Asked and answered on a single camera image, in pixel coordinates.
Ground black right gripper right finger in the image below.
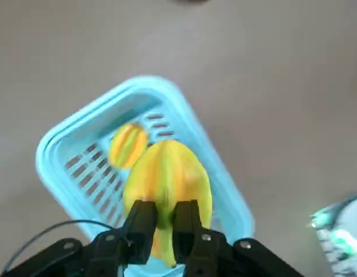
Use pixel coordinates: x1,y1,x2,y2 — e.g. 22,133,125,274
172,199,305,277

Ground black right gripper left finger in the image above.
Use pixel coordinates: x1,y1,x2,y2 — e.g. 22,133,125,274
0,199,158,277

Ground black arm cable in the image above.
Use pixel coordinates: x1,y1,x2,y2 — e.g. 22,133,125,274
1,219,116,275

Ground yellow star fruit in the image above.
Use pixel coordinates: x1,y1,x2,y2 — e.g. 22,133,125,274
108,122,149,170
122,140,213,269

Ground blue plastic basket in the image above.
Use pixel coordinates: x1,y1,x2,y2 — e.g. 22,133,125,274
35,75,256,277

